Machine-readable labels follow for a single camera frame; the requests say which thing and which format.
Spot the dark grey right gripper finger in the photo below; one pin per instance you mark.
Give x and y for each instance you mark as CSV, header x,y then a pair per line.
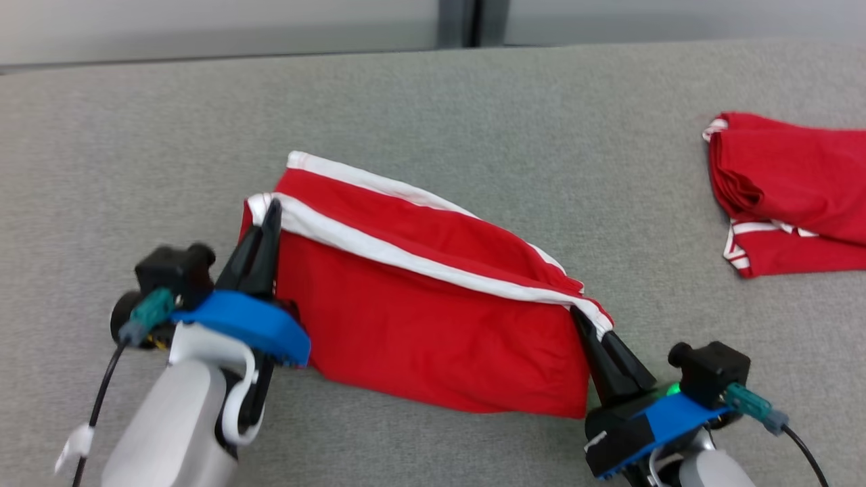
x,y
629,368
602,365

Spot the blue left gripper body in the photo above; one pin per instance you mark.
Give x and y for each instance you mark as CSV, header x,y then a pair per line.
x,y
250,325

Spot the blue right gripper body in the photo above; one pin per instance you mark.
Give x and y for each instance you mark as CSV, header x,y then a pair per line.
x,y
643,426

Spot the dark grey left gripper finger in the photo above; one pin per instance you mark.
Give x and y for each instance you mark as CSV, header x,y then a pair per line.
x,y
269,257
242,264

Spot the red Bulls 23 shorts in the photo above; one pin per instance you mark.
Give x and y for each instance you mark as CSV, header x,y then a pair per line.
x,y
419,325

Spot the red jersey with white sleeves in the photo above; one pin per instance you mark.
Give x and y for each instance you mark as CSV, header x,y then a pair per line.
x,y
798,196

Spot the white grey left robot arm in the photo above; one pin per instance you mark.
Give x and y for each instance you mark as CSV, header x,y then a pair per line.
x,y
176,419

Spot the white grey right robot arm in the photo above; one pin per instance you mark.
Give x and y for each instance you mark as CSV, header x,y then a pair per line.
x,y
710,467

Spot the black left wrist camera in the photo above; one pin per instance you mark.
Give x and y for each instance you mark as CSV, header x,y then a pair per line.
x,y
172,274

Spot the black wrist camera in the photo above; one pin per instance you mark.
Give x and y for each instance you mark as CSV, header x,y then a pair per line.
x,y
710,372
172,274

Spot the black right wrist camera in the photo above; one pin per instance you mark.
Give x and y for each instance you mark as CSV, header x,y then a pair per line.
x,y
710,372

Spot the grey metal partition post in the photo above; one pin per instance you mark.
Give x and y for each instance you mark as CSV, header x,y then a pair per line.
x,y
473,24

